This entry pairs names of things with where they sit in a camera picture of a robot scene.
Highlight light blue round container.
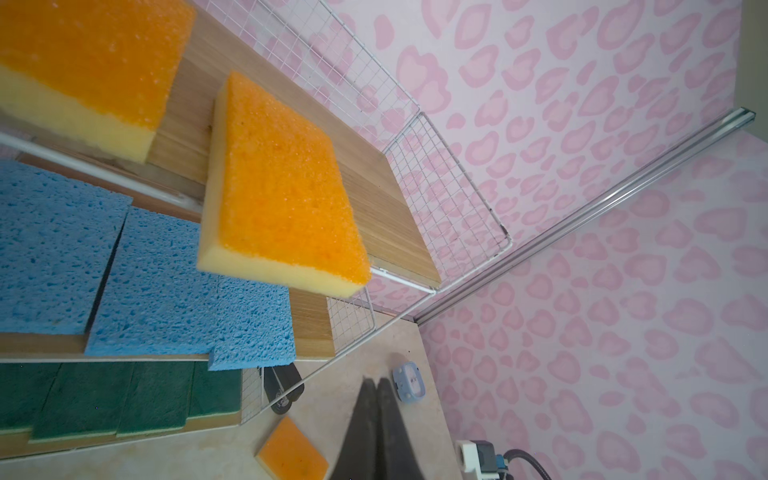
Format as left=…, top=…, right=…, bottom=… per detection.
left=392, top=361, right=426, bottom=404

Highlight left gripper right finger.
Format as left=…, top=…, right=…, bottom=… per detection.
left=375, top=378, right=425, bottom=480

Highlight green sponge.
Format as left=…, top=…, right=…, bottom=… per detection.
left=30, top=362, right=134, bottom=443
left=1, top=363, right=60, bottom=434
left=188, top=363, right=242, bottom=418
left=117, top=362, right=194, bottom=437

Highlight orange sponge back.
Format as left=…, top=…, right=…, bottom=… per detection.
left=255, top=417, right=329, bottom=480

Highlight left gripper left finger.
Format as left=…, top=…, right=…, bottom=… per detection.
left=330, top=378, right=378, bottom=480

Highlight white wire wooden shelf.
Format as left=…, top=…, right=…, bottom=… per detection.
left=0, top=0, right=514, bottom=460

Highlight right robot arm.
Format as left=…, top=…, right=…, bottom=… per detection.
left=502, top=449, right=551, bottom=480

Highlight black stapler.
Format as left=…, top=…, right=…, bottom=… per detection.
left=263, top=363, right=305, bottom=415

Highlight orange sponge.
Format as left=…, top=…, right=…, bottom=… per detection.
left=197, top=71, right=372, bottom=298
left=255, top=417, right=329, bottom=480
left=1, top=1, right=197, bottom=163

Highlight blue sponge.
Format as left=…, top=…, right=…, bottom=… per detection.
left=1, top=160, right=132, bottom=335
left=208, top=277, right=297, bottom=371
left=85, top=207, right=217, bottom=356

